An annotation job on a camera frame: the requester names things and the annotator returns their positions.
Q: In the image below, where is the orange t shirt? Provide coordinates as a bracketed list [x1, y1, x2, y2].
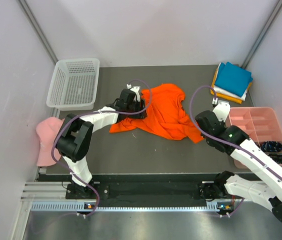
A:
[109, 83, 203, 144]

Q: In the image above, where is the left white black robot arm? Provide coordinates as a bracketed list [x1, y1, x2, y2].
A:
[55, 84, 147, 198]

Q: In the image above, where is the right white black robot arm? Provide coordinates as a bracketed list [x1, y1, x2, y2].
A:
[191, 110, 282, 223]

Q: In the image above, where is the folded yellow t shirt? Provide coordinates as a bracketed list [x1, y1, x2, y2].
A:
[211, 64, 252, 104]

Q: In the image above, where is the folded white t shirt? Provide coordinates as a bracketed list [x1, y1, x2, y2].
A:
[211, 62, 247, 104]

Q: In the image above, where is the folded blue t shirt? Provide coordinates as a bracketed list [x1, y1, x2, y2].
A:
[215, 62, 253, 97]

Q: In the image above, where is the pink compartment organizer tray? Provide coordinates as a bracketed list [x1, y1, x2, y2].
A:
[226, 107, 282, 166]

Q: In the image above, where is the white perforated plastic basket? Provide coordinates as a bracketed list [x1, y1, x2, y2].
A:
[46, 58, 100, 111]

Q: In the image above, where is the pink baseball cap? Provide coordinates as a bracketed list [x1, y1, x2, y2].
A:
[36, 117, 63, 167]

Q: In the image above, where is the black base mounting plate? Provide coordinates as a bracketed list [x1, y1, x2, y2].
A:
[66, 180, 229, 201]

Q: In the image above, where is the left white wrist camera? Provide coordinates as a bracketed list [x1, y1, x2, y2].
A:
[126, 83, 140, 102]

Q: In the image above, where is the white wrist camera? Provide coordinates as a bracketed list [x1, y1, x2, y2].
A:
[126, 83, 140, 102]
[212, 97, 231, 123]

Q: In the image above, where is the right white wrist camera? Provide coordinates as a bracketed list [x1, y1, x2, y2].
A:
[212, 97, 231, 123]

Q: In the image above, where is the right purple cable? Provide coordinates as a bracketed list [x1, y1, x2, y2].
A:
[189, 85, 282, 230]

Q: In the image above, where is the purple cable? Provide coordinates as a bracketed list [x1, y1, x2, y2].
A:
[51, 79, 153, 218]
[189, 85, 282, 230]

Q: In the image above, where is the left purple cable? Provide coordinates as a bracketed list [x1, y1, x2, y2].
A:
[51, 79, 153, 218]

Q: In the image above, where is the aluminium frame rail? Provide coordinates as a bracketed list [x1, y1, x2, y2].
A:
[21, 182, 69, 201]

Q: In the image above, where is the grey slotted cable duct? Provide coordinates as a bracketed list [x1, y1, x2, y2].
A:
[31, 201, 220, 212]

